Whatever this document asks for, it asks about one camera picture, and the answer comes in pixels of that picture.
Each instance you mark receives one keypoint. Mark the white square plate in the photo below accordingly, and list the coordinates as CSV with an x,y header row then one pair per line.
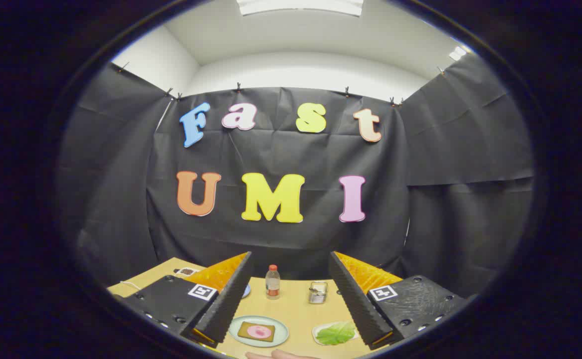
x,y
317,330

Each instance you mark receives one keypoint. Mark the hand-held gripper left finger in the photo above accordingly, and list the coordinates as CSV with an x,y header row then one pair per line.
x,y
226,309

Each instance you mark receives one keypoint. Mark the small ceiling light panel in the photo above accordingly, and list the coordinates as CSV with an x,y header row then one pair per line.
x,y
458,53

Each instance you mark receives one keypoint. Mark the pale green round plate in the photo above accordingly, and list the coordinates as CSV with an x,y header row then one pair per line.
x,y
282,331

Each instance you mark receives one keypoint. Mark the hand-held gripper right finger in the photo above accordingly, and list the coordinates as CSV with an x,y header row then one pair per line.
x,y
358,304

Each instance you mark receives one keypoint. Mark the clear bottle with red cap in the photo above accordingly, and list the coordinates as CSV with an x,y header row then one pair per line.
x,y
272,284

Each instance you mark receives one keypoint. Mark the pink ham slice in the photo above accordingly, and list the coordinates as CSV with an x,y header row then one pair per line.
x,y
259,332

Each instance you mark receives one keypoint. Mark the brown toast slice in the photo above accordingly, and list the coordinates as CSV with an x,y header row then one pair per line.
x,y
243,331

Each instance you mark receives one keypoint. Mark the large ceiling light panel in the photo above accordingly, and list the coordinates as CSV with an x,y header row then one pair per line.
x,y
300,6

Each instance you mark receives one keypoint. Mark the green lettuce leaf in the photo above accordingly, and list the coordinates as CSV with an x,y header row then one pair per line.
x,y
335,334

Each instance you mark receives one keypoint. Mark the white divided spice tray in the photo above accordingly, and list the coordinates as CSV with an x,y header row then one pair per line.
x,y
187,271

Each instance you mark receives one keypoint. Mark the blue round plate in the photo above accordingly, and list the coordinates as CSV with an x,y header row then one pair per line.
x,y
246,290

